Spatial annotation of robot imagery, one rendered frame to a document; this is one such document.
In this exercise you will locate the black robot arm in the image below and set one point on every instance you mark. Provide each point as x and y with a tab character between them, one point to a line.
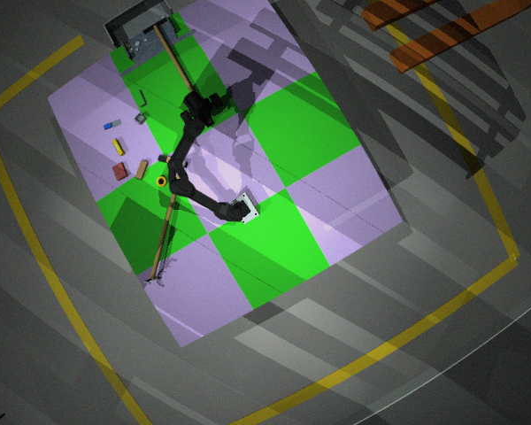
182	186

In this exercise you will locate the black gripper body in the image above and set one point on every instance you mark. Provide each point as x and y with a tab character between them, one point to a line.
216	102

